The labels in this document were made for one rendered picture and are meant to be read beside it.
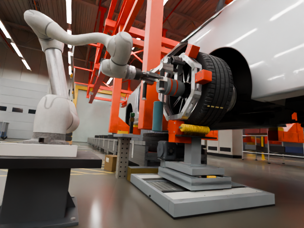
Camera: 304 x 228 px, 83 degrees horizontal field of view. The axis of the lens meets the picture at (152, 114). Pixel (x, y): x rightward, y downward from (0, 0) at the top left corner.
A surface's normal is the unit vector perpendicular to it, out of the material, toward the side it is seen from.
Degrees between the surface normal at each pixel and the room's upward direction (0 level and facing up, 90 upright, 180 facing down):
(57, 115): 86
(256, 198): 90
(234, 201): 90
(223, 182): 90
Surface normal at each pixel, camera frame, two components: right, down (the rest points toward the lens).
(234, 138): 0.42, -0.11
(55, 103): 0.54, -0.39
